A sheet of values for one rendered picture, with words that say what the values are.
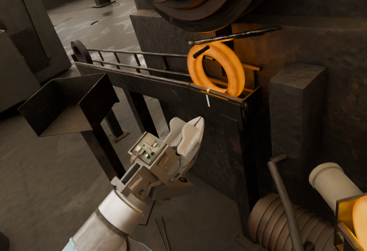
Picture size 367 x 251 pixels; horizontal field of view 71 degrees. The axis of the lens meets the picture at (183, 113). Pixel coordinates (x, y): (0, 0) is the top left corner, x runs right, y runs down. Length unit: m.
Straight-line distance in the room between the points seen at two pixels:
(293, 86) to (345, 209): 0.23
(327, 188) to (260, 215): 0.20
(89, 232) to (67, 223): 1.10
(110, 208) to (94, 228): 0.04
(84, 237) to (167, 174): 0.17
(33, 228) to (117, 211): 1.26
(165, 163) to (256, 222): 0.28
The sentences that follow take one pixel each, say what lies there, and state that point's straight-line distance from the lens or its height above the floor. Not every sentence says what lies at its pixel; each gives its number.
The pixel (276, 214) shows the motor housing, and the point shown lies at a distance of 0.65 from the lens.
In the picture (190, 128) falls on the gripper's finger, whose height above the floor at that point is 0.78.
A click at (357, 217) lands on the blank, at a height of 0.70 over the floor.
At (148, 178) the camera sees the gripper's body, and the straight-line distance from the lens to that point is 0.49.
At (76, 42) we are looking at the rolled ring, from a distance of 1.62.
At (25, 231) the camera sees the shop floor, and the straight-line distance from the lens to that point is 1.73.
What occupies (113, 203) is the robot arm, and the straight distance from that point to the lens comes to 0.48.
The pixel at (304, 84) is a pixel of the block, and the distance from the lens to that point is 0.54.
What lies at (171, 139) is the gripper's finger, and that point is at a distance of 0.52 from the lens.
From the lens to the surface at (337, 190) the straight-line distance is 0.50.
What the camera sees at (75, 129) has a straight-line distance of 1.01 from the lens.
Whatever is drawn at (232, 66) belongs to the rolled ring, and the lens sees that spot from 0.65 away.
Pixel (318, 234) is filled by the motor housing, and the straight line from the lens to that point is 0.63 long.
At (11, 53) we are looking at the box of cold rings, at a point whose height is 0.55.
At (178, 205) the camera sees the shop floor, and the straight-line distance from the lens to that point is 1.36.
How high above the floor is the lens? 1.08
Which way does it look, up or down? 34 degrees down
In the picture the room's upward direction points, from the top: 16 degrees counter-clockwise
